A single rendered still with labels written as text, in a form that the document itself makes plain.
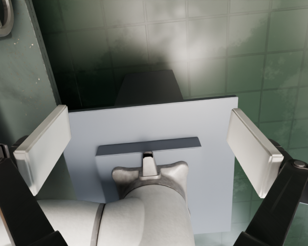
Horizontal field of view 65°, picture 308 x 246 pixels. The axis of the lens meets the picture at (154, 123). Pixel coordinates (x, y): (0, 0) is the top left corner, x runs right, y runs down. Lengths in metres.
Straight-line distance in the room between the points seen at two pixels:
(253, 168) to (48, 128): 0.13
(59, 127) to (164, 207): 0.35
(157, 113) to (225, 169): 0.24
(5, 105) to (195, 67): 0.89
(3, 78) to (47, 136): 0.73
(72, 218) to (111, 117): 0.24
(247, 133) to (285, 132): 1.49
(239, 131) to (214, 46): 1.16
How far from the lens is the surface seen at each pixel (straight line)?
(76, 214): 0.48
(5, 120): 0.94
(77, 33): 1.33
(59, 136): 0.19
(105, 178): 0.62
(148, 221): 0.47
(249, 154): 0.17
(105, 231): 0.46
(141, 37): 1.29
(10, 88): 0.89
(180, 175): 0.58
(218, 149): 0.65
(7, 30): 0.67
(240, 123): 0.18
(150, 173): 0.55
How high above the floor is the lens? 1.28
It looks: 65 degrees down
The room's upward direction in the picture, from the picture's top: 178 degrees clockwise
